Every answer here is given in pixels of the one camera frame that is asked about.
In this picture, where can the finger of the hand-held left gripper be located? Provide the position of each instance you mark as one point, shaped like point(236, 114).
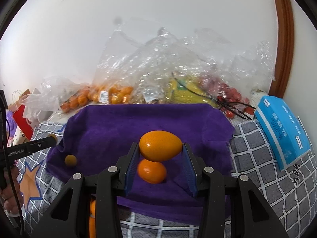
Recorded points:
point(42, 143)

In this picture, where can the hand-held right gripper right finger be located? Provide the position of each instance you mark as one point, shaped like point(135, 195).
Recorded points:
point(189, 171)

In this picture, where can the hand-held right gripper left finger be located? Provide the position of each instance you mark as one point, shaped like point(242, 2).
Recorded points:
point(130, 171)

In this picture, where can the small green kumquat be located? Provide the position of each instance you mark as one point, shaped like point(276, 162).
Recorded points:
point(53, 136)
point(70, 160)

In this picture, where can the oval orange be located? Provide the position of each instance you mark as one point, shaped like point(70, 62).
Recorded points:
point(159, 145)

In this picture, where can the purple towel lined tray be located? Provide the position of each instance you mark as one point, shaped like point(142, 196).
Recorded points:
point(104, 129)

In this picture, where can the large orange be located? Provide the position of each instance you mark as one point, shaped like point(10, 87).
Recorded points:
point(92, 228)

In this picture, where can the person's left hand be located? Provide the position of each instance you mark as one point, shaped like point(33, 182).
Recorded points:
point(10, 200)

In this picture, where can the white plush toy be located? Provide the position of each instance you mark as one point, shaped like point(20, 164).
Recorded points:
point(19, 136)

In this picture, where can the red paper bag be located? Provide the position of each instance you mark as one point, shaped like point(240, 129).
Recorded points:
point(22, 121)

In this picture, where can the purple plush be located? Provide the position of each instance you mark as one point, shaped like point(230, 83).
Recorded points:
point(10, 124)

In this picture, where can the white plastic bag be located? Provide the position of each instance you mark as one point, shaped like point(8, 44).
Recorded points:
point(42, 111)

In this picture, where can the brown paper bag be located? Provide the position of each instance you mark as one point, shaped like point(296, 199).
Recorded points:
point(12, 108)

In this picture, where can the clear bag of tangerines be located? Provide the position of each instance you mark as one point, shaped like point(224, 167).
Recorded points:
point(79, 99)

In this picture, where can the grey checked star blanket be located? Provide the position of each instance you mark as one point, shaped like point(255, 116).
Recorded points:
point(247, 153)

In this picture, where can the clear bag of kumquats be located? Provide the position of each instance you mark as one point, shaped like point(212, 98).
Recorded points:
point(118, 94)

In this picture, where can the clear bag of bananas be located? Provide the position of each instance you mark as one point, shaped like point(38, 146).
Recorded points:
point(188, 91)

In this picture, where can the blue tissue pack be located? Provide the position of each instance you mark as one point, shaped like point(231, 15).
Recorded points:
point(279, 129)

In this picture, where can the brown wooden door frame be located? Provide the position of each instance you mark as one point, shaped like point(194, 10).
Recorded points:
point(282, 29)

